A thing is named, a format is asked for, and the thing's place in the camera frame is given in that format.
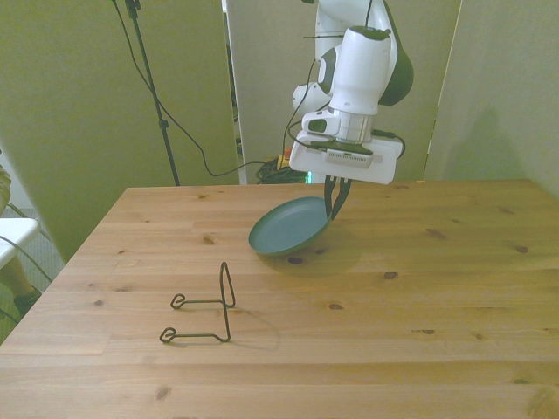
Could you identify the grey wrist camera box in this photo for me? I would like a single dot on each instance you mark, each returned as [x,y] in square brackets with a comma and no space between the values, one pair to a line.
[349,158]

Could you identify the teal round plate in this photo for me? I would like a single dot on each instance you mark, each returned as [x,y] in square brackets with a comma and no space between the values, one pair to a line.
[286,227]

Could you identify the black camera tripod stand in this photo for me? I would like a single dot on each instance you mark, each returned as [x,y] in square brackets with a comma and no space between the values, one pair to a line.
[150,83]

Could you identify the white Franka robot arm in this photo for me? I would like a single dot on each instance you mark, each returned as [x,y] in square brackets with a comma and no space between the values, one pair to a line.
[362,65]

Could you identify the white chair seat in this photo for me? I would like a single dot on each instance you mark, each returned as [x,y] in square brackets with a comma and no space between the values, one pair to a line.
[15,238]

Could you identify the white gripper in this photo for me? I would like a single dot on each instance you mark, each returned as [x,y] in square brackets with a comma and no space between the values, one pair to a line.
[380,168]

